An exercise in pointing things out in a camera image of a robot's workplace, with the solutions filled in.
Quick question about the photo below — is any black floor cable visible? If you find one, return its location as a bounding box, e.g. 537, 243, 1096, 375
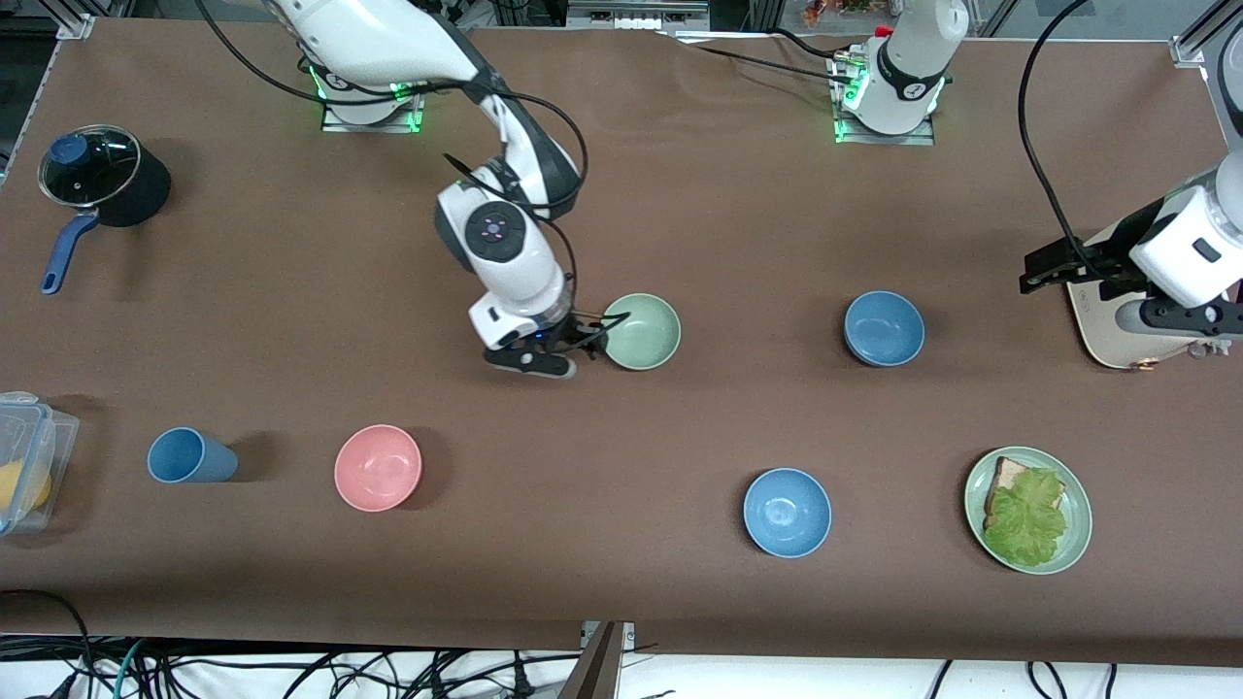
0, 589, 93, 699

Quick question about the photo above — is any black table cable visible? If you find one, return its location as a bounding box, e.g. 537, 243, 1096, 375
660, 29, 856, 83

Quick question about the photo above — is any bread slice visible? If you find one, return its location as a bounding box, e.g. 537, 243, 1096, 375
984, 456, 1066, 530

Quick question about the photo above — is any green plate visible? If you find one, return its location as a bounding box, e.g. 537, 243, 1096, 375
963, 446, 1093, 576

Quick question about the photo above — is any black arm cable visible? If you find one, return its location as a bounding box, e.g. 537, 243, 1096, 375
1016, 0, 1118, 283
194, 0, 589, 336

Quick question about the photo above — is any pink bowl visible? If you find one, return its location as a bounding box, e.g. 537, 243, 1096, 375
334, 424, 423, 513

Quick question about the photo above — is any green lettuce leaf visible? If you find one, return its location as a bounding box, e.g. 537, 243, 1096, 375
983, 468, 1069, 568

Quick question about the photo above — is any metal table bracket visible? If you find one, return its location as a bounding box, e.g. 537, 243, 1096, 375
558, 621, 637, 699

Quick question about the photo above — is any blue bowl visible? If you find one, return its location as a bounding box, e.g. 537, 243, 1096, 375
743, 468, 833, 559
843, 290, 926, 368

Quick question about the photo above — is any blue saucepan with lid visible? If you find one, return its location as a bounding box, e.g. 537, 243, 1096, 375
37, 124, 173, 295

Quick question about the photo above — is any yellow fruit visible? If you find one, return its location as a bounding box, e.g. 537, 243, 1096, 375
0, 461, 51, 516

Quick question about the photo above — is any aluminium frame profile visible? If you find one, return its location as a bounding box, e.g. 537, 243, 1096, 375
1170, 0, 1243, 67
53, 0, 98, 42

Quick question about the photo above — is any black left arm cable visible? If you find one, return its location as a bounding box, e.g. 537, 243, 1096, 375
1016, 0, 1118, 283

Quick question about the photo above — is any cream toaster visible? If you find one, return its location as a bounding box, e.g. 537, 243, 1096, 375
1063, 228, 1234, 372

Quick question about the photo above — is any glass lid with blue knob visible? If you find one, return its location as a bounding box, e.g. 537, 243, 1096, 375
37, 124, 142, 208

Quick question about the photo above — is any teal floor cable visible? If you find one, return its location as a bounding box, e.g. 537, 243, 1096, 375
115, 639, 149, 699

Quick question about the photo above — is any blue ribbed cup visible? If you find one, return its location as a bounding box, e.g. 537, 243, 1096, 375
147, 427, 239, 484

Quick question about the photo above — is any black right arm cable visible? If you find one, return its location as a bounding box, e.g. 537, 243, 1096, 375
194, 0, 589, 336

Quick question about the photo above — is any green bowl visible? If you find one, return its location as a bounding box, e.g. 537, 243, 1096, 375
602, 293, 682, 372

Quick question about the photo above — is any clear plastic container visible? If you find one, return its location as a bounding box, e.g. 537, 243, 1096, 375
0, 391, 81, 537

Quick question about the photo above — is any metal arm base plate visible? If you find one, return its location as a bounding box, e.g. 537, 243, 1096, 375
319, 92, 426, 135
833, 112, 937, 147

